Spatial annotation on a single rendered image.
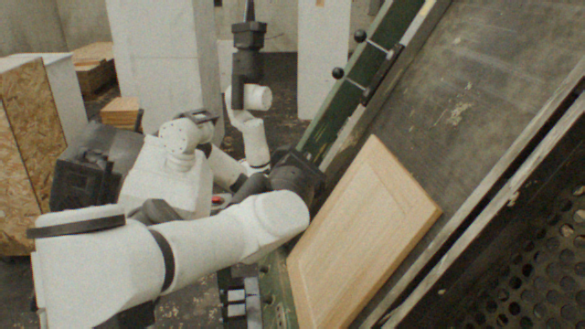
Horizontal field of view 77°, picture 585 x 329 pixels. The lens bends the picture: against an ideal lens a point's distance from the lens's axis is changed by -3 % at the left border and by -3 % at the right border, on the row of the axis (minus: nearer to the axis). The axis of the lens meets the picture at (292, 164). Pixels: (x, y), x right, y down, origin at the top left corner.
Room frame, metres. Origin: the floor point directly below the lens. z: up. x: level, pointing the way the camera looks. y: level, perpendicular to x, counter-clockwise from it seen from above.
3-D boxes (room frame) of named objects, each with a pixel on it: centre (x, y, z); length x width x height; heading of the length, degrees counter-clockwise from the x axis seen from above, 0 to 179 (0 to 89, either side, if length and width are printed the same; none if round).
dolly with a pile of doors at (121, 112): (4.26, 1.94, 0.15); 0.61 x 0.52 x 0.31; 0
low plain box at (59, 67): (3.56, 2.64, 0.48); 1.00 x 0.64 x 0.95; 0
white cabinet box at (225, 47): (5.96, 0.94, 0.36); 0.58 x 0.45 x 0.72; 90
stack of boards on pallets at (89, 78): (6.56, 3.44, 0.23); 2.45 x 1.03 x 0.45; 0
